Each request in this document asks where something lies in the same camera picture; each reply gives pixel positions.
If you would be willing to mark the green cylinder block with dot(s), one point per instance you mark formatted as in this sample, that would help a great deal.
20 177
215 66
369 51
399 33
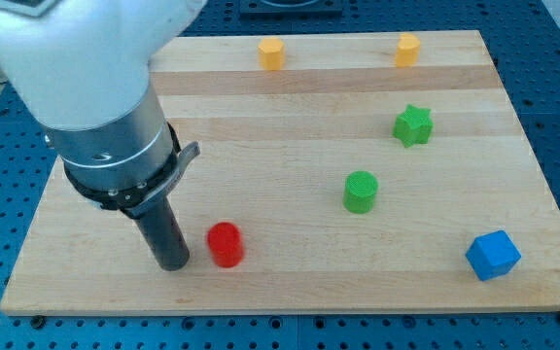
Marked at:
360 190

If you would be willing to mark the green star block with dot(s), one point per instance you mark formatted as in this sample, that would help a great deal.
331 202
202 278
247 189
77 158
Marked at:
413 126

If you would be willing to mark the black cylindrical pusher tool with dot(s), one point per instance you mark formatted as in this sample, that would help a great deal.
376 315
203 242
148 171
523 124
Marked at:
162 233

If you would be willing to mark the yellow half-round block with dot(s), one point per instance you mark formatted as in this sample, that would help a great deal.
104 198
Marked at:
407 51

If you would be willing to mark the wooden board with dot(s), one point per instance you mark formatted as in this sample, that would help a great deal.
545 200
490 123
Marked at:
276 148

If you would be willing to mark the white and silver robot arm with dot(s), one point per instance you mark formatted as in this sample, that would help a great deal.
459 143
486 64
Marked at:
82 69

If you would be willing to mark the yellow hexagon block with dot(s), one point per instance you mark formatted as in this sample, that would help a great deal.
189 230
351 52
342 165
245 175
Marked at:
271 53

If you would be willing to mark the red cylinder block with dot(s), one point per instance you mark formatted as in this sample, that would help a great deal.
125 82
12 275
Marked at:
225 243

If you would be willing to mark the blue cube block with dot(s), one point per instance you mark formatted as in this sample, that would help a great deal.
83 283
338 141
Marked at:
492 255

